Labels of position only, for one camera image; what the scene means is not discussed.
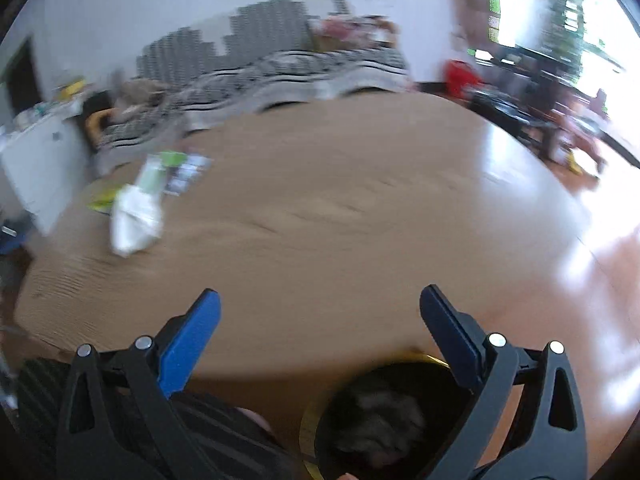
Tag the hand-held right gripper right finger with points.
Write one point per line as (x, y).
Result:
(450, 340)

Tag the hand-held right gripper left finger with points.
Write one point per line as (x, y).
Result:
(190, 345)

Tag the grey white paper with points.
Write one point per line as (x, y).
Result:
(380, 420)

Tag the green yellow snack bag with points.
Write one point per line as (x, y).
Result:
(102, 200)

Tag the green white small box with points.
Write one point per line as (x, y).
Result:
(189, 172)

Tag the torn white green carton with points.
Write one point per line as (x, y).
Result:
(157, 170)

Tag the white cabinet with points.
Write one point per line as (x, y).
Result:
(42, 165)

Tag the black wooden chair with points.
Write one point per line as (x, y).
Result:
(530, 105)

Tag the beige crumpled clothing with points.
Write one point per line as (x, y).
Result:
(142, 91)

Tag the red plastic bag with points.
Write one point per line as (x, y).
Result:
(462, 77)

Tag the striped black white sofa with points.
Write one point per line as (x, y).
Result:
(240, 80)

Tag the pink white plush pile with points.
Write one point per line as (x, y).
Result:
(345, 32)

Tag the patterned curtain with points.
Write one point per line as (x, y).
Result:
(472, 0)

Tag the green potted plants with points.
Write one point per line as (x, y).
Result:
(567, 5)

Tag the wooden frame sofa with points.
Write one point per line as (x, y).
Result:
(97, 122)

